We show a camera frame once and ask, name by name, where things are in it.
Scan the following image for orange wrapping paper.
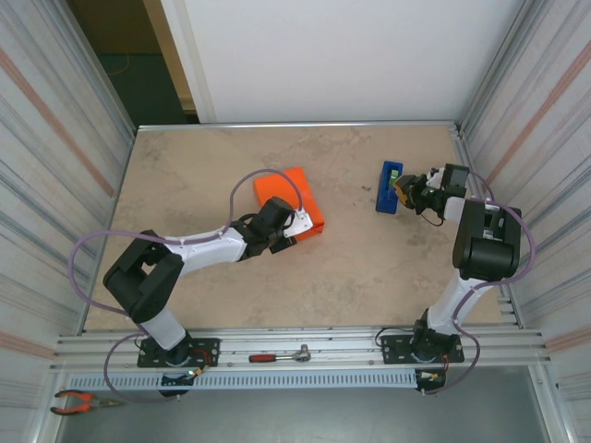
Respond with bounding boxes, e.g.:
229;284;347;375
252;166;327;242

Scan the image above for blue tape dispenser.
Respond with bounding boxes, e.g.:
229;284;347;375
375;160;405;215

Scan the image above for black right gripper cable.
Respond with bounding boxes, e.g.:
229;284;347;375
415;202;447;228

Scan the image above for aluminium table edge rail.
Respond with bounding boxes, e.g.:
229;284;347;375
136;119;464;138

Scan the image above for red-handled ratchet wrench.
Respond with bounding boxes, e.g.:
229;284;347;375
248;343;313;364

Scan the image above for aluminium frame corner post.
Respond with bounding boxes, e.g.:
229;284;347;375
454;0;544;139
49;0;139;136

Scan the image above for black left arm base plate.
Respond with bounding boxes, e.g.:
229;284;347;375
137;337;221;369

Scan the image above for grey slotted cable duct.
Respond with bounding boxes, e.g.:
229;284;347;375
66;370;419;391

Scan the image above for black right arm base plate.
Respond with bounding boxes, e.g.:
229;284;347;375
380;332;464;366

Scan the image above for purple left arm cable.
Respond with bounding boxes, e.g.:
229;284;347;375
67;170;305;403

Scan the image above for orange floor cable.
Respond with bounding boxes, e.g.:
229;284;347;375
106;54;129;78

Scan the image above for orange-handled pliers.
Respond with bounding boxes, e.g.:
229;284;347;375
49;389;127;416

